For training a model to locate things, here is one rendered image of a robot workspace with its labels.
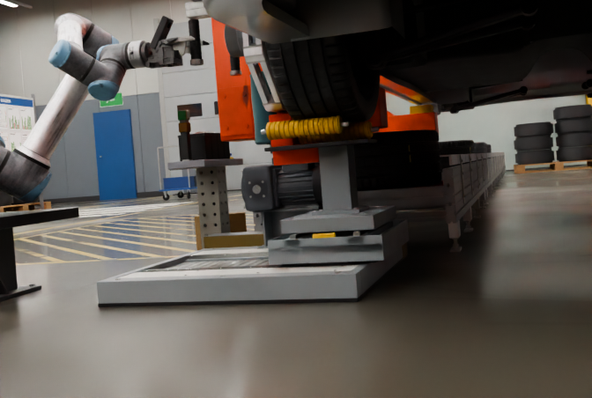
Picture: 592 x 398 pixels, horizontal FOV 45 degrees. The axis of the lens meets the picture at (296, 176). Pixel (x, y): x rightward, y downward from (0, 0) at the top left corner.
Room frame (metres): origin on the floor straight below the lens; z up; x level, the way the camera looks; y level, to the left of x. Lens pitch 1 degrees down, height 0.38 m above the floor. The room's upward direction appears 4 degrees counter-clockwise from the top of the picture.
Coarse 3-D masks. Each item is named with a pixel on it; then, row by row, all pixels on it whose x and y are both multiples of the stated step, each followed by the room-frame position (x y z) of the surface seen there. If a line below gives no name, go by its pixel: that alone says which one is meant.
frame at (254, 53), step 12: (252, 36) 2.23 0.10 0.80; (252, 48) 2.19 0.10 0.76; (264, 48) 2.20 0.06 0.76; (252, 60) 2.21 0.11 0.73; (264, 60) 2.20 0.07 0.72; (252, 72) 2.24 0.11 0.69; (264, 72) 2.23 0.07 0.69; (264, 84) 2.31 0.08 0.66; (264, 96) 2.31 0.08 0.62; (276, 96) 2.30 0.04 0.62; (276, 108) 2.34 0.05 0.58
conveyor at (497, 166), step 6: (492, 156) 7.11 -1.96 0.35; (498, 156) 10.04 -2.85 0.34; (504, 156) 12.19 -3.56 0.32; (492, 162) 6.94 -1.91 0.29; (498, 162) 8.59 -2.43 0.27; (504, 162) 11.84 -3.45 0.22; (492, 168) 6.85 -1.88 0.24; (498, 168) 8.40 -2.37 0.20; (504, 168) 11.50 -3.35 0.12; (492, 174) 6.65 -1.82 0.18; (498, 174) 8.23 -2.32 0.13; (504, 174) 12.30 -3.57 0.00; (492, 180) 6.62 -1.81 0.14; (498, 180) 8.58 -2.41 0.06; (492, 186) 7.10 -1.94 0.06
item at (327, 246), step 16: (384, 224) 2.48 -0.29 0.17; (400, 224) 2.43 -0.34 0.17; (272, 240) 2.21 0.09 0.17; (288, 240) 2.19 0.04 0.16; (304, 240) 2.18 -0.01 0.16; (320, 240) 2.16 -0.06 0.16; (336, 240) 2.15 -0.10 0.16; (352, 240) 2.13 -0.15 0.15; (368, 240) 2.12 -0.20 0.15; (384, 240) 2.14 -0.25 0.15; (400, 240) 2.40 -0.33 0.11; (272, 256) 2.21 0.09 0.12; (288, 256) 2.19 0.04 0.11; (304, 256) 2.18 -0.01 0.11; (320, 256) 2.16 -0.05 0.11; (336, 256) 2.15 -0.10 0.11; (352, 256) 2.13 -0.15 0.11; (368, 256) 2.12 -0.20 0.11; (384, 256) 2.12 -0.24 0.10
